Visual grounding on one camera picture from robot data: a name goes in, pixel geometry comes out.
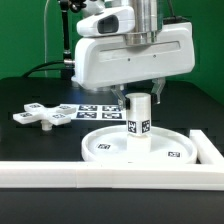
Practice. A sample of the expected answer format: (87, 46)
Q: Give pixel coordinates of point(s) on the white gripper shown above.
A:
(108, 61)

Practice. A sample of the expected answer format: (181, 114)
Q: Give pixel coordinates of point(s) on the white round table top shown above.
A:
(114, 144)

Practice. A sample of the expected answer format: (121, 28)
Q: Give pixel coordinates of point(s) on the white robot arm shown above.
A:
(130, 42)

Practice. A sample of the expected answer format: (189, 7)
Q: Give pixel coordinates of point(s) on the white sheet with markers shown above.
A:
(96, 112)

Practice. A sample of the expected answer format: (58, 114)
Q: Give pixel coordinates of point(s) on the white cross-shaped table base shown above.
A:
(48, 117)

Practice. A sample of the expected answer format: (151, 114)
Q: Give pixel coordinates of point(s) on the white L-shaped border fence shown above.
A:
(207, 174)

